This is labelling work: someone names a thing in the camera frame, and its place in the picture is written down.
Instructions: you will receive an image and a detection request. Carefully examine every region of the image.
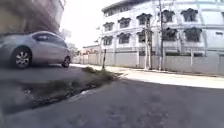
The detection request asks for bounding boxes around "thin dark pole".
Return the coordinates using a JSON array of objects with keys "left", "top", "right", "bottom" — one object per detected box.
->
[{"left": 101, "top": 48, "right": 107, "bottom": 70}]

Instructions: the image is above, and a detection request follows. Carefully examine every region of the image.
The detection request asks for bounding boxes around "bare tree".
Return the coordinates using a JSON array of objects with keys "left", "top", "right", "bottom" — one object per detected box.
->
[
  {"left": 137, "top": 13, "right": 155, "bottom": 71},
  {"left": 151, "top": 0, "right": 174, "bottom": 72}
]

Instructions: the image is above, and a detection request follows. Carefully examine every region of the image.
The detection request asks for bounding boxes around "grey asphalt road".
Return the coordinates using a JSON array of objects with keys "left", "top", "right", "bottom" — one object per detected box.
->
[{"left": 0, "top": 63, "right": 224, "bottom": 128}]

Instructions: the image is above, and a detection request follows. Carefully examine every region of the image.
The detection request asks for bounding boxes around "patch of grass and dirt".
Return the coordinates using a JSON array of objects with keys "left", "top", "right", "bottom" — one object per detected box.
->
[{"left": 20, "top": 66, "right": 120, "bottom": 105}]

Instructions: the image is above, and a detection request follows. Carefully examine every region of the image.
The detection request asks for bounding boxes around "silver car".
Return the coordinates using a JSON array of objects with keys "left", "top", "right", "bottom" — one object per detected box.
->
[{"left": 0, "top": 30, "right": 73, "bottom": 70}]

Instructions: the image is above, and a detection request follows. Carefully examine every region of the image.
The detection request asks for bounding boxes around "white multi-storey building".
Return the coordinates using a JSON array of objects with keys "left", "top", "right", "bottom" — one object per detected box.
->
[{"left": 98, "top": 0, "right": 224, "bottom": 58}]

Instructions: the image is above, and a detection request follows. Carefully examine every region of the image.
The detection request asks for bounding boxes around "beige building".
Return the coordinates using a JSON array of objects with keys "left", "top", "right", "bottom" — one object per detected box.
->
[{"left": 0, "top": 0, "right": 67, "bottom": 36}]

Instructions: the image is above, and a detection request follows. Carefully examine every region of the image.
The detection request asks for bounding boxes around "grey boundary wall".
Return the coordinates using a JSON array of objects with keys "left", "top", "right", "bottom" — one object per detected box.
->
[{"left": 72, "top": 49, "right": 224, "bottom": 76}]

